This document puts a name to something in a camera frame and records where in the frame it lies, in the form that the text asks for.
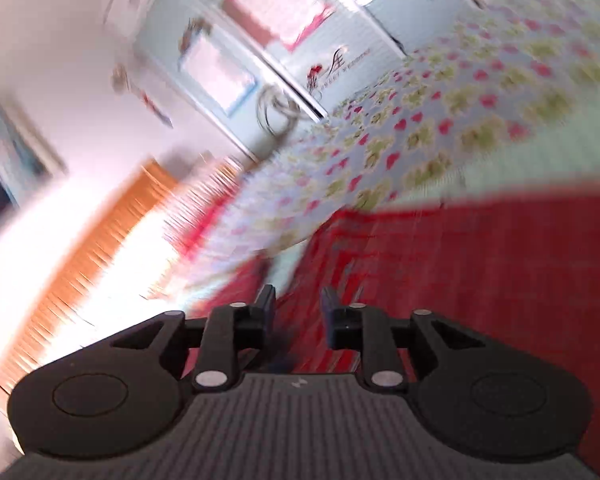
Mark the frog print blanket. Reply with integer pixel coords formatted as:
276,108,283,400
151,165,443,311
230,0,600,261

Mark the bee print quilt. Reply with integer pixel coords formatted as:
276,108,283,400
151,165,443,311
260,142,600,306

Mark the wooden headboard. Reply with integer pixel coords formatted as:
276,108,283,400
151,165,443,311
0,160,181,391

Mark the framed wall picture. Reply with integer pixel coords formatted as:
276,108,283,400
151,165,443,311
0,102,66,256

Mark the red plaid shirt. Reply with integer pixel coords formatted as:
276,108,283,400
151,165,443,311
195,187,600,480

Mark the white poster with blue border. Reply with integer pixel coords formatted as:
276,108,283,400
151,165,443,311
177,35,258,116

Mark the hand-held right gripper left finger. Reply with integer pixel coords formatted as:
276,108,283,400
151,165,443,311
111,284,277,392

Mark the pink poster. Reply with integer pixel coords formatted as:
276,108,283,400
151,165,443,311
225,0,331,51

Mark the hanging wall ornament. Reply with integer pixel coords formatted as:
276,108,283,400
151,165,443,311
111,60,173,128

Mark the white electric fan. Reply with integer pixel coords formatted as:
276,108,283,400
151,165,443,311
257,85,306,136

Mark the red cloth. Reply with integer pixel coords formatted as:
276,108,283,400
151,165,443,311
175,195,241,261

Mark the rolled floral duvet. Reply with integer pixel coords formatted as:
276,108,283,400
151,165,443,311
80,155,261,321

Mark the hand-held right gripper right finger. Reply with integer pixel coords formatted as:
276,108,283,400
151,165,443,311
320,286,487,392

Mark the wardrobe with sliding doors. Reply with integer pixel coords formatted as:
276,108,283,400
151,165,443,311
102,0,486,161

